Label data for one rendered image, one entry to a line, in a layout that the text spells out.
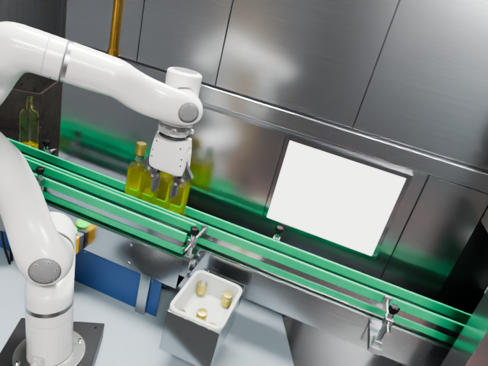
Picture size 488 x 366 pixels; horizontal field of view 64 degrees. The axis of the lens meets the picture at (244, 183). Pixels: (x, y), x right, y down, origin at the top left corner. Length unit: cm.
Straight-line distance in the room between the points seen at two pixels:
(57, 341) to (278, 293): 69
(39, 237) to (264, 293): 75
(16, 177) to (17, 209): 7
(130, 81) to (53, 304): 61
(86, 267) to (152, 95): 91
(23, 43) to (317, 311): 113
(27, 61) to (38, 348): 75
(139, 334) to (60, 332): 35
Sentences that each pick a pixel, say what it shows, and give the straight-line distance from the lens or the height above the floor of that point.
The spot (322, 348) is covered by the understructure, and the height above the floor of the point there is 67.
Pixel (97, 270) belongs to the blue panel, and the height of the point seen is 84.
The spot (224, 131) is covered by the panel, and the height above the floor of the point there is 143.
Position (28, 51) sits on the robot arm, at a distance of 93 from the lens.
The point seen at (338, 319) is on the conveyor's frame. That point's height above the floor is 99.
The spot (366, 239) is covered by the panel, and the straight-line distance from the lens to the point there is 146.
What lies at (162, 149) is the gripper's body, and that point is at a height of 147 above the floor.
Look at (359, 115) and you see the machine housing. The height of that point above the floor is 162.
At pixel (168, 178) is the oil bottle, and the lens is 140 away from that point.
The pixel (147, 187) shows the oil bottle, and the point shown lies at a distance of 145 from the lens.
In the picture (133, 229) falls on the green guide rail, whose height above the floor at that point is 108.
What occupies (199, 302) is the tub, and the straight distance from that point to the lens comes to 137.
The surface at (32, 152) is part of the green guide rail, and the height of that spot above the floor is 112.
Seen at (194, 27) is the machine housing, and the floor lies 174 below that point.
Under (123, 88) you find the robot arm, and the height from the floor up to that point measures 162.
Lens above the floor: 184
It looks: 23 degrees down
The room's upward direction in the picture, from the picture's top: 15 degrees clockwise
